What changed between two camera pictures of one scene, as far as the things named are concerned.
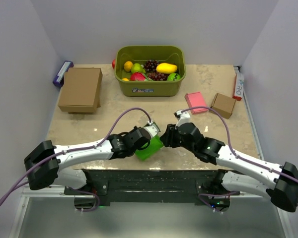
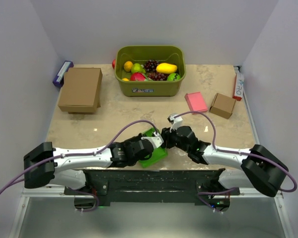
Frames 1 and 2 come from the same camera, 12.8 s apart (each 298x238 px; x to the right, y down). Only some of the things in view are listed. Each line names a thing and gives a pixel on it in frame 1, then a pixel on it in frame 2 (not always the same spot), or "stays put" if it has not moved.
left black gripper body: x=135 y=128 -> x=133 y=140
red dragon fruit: x=137 y=77 stays put
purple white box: x=58 y=80 stays put
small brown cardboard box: x=223 y=105 stays put
